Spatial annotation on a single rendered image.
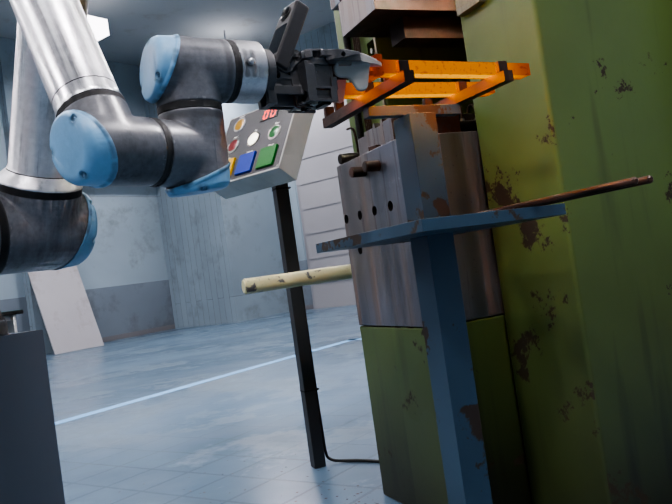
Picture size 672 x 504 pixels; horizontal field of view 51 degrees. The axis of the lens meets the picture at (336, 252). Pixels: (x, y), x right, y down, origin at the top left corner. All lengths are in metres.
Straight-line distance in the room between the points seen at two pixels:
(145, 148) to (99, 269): 11.57
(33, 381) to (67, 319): 10.07
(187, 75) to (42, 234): 0.49
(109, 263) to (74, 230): 11.21
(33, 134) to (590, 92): 1.11
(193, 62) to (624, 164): 1.01
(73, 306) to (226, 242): 2.66
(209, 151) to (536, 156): 0.83
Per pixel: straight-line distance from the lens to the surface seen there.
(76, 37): 1.00
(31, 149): 1.35
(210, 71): 1.01
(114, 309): 12.55
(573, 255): 1.53
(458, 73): 1.29
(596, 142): 1.62
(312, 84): 1.09
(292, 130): 2.22
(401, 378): 1.80
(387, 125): 1.83
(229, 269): 12.13
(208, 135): 0.98
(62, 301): 11.46
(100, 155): 0.88
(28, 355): 1.30
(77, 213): 1.39
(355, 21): 1.99
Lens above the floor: 0.63
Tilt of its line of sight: 2 degrees up
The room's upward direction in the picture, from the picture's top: 8 degrees counter-clockwise
